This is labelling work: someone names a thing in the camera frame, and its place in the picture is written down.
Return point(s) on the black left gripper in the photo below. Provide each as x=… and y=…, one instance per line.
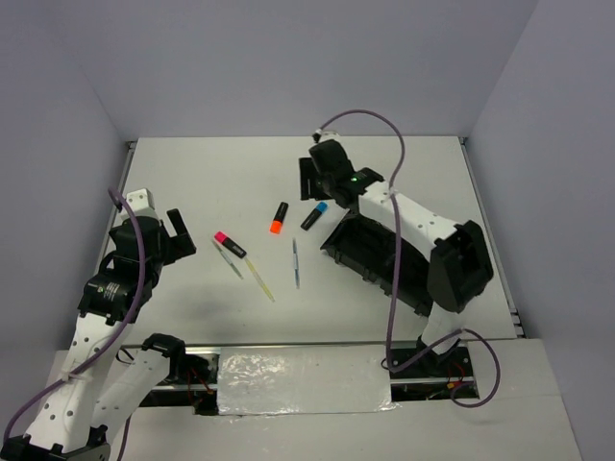
x=179, y=246

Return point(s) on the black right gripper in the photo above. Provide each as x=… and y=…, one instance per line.
x=309, y=170

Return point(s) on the blue cap black highlighter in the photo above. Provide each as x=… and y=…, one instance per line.
x=314, y=216

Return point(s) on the green thin pen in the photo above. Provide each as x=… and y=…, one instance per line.
x=227, y=259

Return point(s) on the pink cap black highlighter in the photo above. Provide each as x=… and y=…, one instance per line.
x=226, y=242

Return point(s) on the orange cap black highlighter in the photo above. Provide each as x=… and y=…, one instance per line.
x=277, y=222

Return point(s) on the yellow thin pen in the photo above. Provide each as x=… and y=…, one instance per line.
x=258, y=279

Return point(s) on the blue thin pen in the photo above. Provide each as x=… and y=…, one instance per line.
x=296, y=266

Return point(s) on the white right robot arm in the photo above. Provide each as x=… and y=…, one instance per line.
x=434, y=264

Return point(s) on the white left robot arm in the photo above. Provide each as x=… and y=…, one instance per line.
x=79, y=418

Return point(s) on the black desk organizer tray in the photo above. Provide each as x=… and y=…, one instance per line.
x=368, y=248

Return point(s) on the silver foil cover plate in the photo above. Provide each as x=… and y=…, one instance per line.
x=302, y=380

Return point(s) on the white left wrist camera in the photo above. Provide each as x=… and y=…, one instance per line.
x=140, y=200

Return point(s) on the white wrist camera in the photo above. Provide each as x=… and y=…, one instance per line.
x=140, y=200
x=323, y=135

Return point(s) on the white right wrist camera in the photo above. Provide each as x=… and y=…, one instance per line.
x=323, y=135

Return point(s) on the aluminium table edge rail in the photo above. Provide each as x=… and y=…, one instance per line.
x=120, y=186

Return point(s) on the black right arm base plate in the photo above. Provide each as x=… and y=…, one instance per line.
x=454, y=365

